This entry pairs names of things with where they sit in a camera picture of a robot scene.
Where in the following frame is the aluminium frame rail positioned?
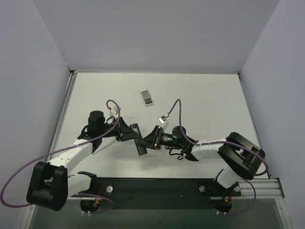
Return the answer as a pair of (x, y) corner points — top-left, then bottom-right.
(49, 71), (78, 153)

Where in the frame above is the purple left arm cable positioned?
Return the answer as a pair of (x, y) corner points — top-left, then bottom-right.
(0, 99), (120, 214)

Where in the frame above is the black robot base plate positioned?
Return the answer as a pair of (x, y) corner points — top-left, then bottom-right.
(80, 177), (241, 212)

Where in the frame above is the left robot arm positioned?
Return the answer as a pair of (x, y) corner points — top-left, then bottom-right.
(26, 111), (140, 211)

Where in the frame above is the black remote control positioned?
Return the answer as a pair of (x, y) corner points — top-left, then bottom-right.
(130, 123), (148, 156)

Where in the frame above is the white remote control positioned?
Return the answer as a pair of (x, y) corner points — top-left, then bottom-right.
(140, 88), (154, 107)

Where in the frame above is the clear test screwdriver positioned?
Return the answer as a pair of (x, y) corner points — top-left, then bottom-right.
(93, 140), (117, 155)

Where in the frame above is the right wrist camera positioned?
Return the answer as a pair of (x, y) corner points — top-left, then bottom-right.
(158, 115), (169, 129)

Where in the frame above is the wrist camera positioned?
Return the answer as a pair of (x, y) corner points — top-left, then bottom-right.
(110, 106), (121, 118)
(158, 115), (169, 129)

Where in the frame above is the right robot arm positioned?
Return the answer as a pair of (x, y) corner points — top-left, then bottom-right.
(138, 126), (266, 189)

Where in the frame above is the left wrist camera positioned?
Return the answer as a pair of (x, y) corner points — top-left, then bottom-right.
(110, 106), (121, 118)

